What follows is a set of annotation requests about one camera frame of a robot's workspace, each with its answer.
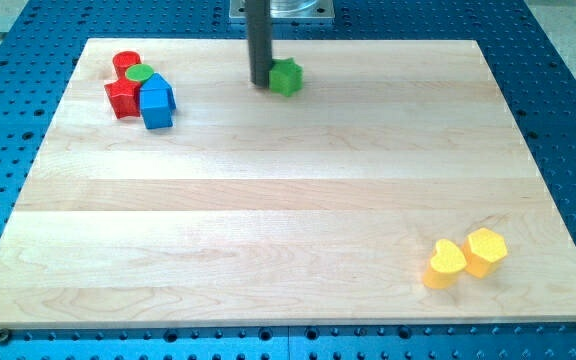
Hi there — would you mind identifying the yellow hexagon block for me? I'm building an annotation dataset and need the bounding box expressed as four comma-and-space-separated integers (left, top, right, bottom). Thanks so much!
462, 227, 508, 278

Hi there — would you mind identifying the red cylinder block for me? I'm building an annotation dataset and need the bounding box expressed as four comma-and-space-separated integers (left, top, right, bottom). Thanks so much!
112, 51, 141, 78

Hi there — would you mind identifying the green circle block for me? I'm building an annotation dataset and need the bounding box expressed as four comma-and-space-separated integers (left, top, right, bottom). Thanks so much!
125, 64, 154, 84

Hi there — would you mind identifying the light wooden board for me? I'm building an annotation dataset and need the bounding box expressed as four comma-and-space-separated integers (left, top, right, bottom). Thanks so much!
0, 38, 576, 329

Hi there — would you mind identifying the red star block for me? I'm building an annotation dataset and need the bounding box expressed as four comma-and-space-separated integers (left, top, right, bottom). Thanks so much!
104, 77, 141, 119

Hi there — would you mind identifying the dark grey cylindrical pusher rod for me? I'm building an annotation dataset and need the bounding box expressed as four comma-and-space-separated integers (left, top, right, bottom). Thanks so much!
244, 0, 273, 88

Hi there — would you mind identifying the blue cube block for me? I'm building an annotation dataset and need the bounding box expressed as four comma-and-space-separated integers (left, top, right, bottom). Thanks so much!
140, 90, 173, 130

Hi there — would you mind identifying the blue pentagon block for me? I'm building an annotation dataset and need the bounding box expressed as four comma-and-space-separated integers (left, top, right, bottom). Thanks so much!
140, 73, 177, 111

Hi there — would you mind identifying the blue perforated metal base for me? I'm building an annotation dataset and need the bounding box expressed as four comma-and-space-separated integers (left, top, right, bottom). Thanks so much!
0, 0, 576, 360

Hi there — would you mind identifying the yellow heart block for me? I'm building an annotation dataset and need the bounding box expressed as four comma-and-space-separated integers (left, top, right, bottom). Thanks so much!
422, 239, 467, 289

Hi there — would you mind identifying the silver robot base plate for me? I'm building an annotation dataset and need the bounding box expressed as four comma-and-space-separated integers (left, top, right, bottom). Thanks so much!
228, 0, 336, 21

